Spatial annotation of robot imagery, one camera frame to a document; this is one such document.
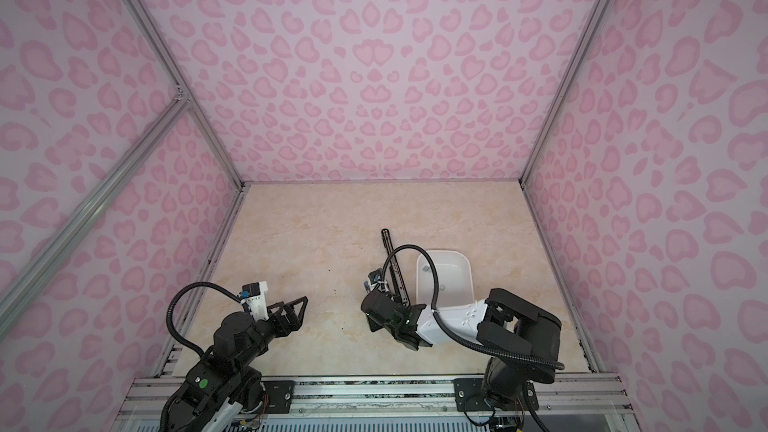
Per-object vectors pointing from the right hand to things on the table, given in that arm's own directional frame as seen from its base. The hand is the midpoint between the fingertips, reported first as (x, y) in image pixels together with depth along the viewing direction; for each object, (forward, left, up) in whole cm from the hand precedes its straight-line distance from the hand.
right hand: (372, 304), depth 86 cm
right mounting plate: (-21, -25, -3) cm, 33 cm away
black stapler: (+7, -7, -1) cm, 10 cm away
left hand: (-2, +19, +9) cm, 21 cm away
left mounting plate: (-23, +22, -2) cm, 31 cm away
